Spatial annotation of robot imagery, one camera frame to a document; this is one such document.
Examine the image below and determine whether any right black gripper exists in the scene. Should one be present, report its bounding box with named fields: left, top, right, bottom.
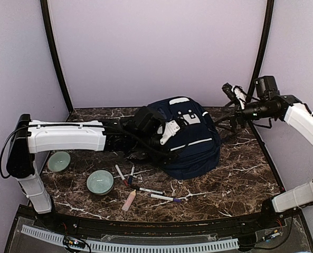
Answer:
left=215, top=99, right=275, bottom=133

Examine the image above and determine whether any navy blue student backpack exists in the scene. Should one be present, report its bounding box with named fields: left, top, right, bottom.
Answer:
left=137, top=96, right=221, bottom=180

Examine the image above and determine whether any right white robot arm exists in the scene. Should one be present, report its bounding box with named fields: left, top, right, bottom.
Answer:
left=215, top=78, right=313, bottom=229

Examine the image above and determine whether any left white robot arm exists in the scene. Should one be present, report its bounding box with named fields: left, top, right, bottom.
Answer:
left=2, top=114, right=188, bottom=230

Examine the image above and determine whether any blue capped white marker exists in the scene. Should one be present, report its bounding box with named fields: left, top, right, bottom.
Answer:
left=128, top=164, right=135, bottom=184

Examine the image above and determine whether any red capped white marker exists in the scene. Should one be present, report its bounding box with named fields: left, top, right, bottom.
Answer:
left=115, top=164, right=129, bottom=186

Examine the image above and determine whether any black capped white marker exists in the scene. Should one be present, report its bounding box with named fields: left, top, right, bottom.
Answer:
left=130, top=185, right=164, bottom=196

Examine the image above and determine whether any purple capped white marker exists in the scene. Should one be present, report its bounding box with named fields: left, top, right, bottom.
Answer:
left=150, top=194, right=181, bottom=203

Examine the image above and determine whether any pink pencil-shaped eraser tube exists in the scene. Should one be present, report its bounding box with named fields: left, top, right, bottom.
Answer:
left=121, top=190, right=136, bottom=211

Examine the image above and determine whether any near celadon green bowl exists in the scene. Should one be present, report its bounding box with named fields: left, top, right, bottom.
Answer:
left=87, top=170, right=114, bottom=196

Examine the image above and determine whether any celadon green bowl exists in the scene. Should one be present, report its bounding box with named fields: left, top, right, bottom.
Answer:
left=48, top=151, right=71, bottom=173
left=87, top=170, right=114, bottom=196

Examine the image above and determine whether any far celadon green bowl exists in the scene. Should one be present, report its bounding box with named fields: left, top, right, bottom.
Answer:
left=48, top=151, right=71, bottom=173

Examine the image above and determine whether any small green circuit board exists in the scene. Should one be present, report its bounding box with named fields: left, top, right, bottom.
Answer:
left=62, top=236, right=86, bottom=249

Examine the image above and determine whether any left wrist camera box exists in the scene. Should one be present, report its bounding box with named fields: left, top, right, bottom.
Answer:
left=133, top=106, right=163, bottom=132

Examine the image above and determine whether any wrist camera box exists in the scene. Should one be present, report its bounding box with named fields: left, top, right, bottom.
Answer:
left=254, top=75, right=280, bottom=101
left=133, top=106, right=163, bottom=132

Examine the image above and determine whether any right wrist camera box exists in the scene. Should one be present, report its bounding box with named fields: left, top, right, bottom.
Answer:
left=254, top=75, right=280, bottom=101

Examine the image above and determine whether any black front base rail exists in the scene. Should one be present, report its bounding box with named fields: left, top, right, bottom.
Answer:
left=16, top=205, right=291, bottom=237

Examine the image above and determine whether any right black frame post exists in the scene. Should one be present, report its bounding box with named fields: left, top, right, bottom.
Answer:
left=248, top=0, right=275, bottom=95

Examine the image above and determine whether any black frame post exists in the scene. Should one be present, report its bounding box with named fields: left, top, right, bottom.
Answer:
left=248, top=0, right=275, bottom=95
left=40, top=0, right=74, bottom=113

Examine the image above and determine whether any white slotted cable duct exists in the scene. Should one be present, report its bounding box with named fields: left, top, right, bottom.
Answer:
left=21, top=225, right=240, bottom=252

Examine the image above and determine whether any left black frame post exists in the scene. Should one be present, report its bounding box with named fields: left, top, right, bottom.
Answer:
left=40, top=0, right=74, bottom=113

